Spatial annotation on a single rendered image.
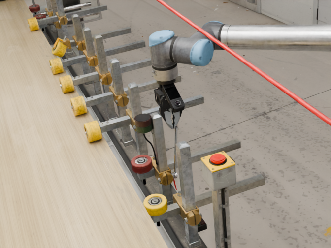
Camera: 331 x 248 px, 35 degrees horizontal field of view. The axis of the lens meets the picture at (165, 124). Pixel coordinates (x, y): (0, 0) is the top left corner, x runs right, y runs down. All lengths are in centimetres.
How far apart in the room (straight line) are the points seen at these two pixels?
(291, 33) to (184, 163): 54
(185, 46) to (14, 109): 107
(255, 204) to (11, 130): 150
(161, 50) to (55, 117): 78
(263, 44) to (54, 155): 93
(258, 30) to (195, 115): 230
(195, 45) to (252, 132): 210
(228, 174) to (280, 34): 57
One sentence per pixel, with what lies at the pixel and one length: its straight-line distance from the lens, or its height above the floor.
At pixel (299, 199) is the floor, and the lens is 321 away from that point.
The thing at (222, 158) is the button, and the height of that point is 123.
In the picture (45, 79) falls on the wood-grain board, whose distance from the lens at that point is 281.
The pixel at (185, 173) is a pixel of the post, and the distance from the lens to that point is 171.
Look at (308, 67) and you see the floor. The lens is 474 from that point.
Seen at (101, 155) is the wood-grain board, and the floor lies 90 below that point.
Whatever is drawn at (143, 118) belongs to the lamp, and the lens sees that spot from 186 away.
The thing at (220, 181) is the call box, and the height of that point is 118.
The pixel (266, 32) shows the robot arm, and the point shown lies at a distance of 180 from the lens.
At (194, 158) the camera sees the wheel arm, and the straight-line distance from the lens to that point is 208.
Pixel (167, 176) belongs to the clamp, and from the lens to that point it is 198.
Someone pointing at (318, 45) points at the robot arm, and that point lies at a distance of 175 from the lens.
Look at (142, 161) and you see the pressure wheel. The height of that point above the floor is 91.
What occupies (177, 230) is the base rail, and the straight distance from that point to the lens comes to 199.
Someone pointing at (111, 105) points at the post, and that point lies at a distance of 265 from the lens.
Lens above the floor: 204
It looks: 31 degrees down
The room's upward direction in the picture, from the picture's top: 7 degrees counter-clockwise
